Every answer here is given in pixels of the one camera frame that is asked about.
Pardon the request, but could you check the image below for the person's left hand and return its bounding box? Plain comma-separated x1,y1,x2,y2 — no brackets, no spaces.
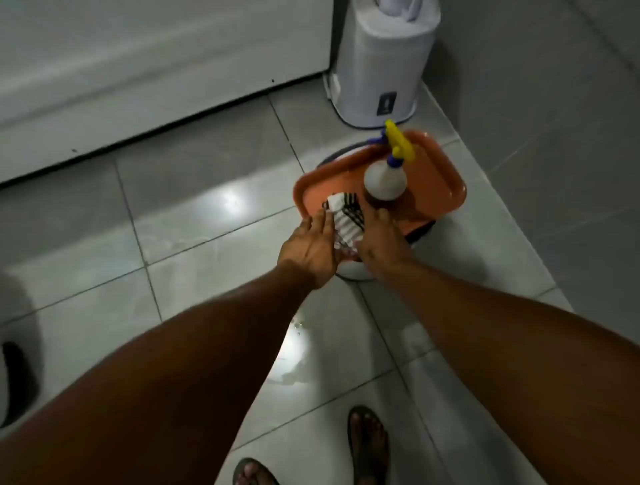
276,207,344,291

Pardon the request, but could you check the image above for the person's right hand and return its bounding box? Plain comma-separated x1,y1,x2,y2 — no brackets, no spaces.
353,202,416,280

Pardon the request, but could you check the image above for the black and white striped cloth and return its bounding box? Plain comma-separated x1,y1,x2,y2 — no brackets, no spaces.
321,191,367,253

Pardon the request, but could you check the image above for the person's left forearm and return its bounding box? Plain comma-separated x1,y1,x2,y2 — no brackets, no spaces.
0,264,321,485

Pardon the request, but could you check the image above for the person's right forearm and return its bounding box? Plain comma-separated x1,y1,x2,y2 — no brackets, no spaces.
381,259,640,485

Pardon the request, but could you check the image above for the white spray bottle yellow trigger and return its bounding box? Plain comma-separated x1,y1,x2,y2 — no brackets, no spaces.
363,119,417,202

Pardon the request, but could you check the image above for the white round bucket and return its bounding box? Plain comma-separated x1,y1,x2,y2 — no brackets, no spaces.
314,140,437,281

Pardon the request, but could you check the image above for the orange plastic tray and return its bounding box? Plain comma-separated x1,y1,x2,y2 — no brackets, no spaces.
293,129,468,236

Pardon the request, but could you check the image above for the white plastic bin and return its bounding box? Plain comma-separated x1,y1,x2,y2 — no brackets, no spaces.
323,0,442,130

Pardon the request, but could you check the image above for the white cabinet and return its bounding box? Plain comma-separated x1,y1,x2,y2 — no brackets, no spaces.
0,0,335,185

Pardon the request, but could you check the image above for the black sandal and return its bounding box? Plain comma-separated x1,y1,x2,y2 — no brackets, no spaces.
347,405,391,485
232,458,281,485

